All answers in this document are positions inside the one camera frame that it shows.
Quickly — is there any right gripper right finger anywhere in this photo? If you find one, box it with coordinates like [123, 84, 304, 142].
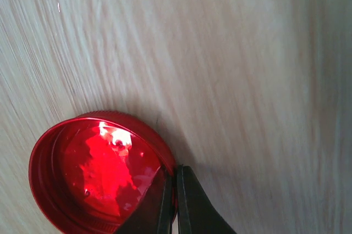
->
[177, 165, 235, 234]

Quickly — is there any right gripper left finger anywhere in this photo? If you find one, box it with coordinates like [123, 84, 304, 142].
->
[116, 167, 173, 234]

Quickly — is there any red jar lid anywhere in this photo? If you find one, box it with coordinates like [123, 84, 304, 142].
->
[29, 111, 177, 233]

